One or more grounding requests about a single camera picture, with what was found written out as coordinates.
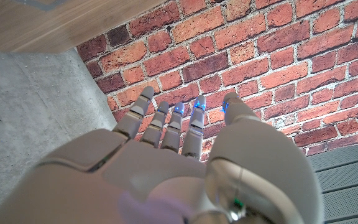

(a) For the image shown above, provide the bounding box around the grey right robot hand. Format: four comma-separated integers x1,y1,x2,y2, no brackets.
0,86,325,224

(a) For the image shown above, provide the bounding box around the red brick print backdrop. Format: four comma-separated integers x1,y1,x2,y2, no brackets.
76,0,358,156

